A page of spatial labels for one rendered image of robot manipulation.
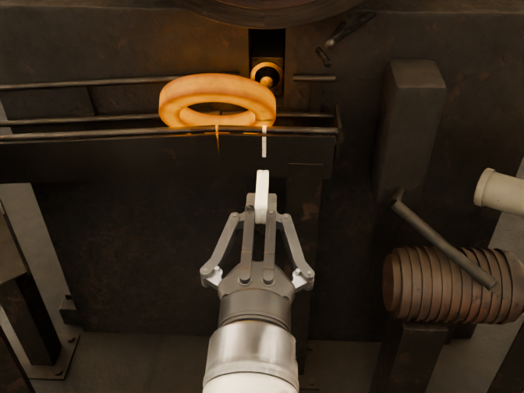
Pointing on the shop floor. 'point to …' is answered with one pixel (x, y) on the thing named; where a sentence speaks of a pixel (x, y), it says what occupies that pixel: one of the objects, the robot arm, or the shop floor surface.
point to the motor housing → (437, 309)
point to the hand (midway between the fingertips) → (262, 196)
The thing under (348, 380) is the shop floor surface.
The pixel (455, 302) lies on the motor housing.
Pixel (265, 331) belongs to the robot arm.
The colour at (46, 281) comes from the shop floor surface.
